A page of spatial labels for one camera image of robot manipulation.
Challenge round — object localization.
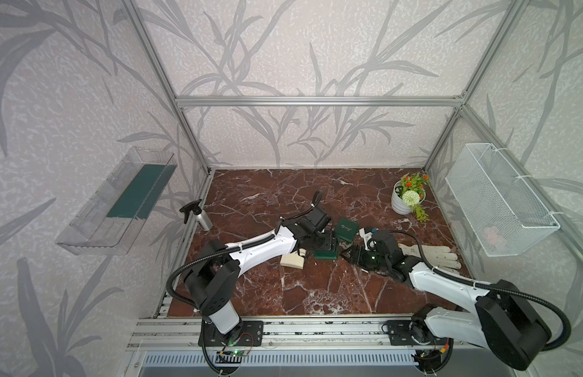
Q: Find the green bow box lid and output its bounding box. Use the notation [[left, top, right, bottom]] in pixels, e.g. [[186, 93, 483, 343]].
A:
[[313, 250, 338, 261]]

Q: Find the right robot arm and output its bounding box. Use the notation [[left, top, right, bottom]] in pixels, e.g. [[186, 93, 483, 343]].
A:
[[342, 228, 572, 375]]

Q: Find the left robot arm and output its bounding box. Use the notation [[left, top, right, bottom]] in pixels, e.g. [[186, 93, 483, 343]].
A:
[[167, 204, 333, 336]]

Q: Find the green jewelry box right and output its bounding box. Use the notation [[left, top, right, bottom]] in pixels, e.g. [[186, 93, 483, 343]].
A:
[[334, 218, 359, 243]]

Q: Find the white work glove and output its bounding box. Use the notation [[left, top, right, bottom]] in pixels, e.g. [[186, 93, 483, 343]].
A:
[[399, 243, 462, 273]]

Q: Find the potted flower plant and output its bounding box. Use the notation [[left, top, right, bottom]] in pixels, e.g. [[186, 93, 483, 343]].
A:
[[391, 173, 429, 222]]

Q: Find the black trigger spray bottle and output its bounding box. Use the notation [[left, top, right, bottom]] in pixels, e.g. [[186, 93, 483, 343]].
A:
[[179, 199, 213, 232]]

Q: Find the green pad in shelf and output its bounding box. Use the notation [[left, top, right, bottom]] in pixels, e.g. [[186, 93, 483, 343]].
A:
[[107, 164, 177, 220]]

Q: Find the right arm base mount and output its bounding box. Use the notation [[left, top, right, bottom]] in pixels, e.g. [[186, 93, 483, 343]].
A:
[[380, 304, 448, 348]]

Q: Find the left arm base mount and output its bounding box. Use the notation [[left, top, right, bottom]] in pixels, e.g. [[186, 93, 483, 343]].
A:
[[199, 320, 265, 347]]

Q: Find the white wire mesh basket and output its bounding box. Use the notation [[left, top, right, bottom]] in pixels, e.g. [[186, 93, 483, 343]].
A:
[[445, 143, 561, 258]]

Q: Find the aluminium frame rail front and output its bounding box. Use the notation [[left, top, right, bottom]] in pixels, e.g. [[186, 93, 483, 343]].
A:
[[125, 315, 523, 352]]

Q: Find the clear acrylic wall shelf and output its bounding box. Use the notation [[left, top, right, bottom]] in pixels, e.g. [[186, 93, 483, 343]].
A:
[[56, 147, 178, 256]]

